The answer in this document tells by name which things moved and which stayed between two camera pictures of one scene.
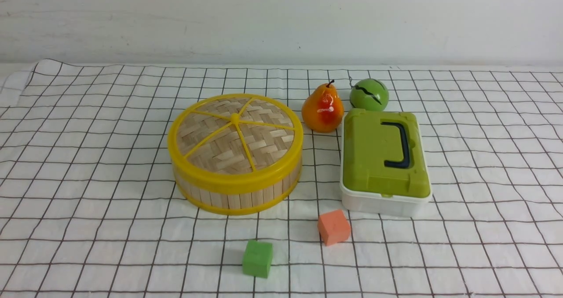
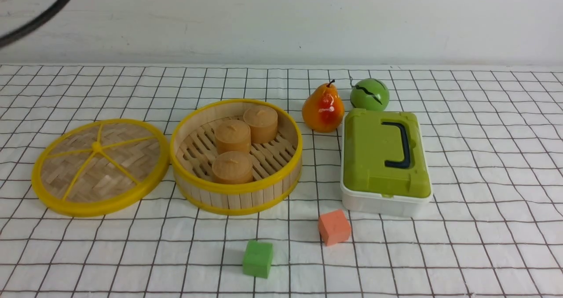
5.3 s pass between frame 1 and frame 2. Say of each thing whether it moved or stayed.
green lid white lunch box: stayed
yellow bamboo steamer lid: moved
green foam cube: stayed
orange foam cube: stayed
